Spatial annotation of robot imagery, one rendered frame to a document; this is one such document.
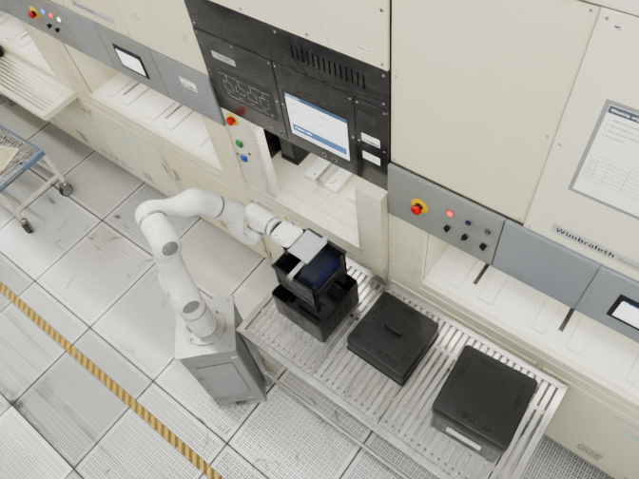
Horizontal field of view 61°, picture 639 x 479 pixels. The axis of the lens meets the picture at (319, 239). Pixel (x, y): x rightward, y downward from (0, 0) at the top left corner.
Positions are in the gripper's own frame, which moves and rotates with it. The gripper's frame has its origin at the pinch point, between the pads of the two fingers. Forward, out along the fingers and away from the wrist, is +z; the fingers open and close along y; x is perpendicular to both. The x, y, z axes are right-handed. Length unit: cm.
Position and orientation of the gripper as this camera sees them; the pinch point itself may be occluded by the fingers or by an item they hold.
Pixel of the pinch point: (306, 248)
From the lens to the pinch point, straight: 211.8
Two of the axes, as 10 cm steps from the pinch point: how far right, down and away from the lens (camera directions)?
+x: -1.0, -5.6, -8.2
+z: 7.7, 4.8, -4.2
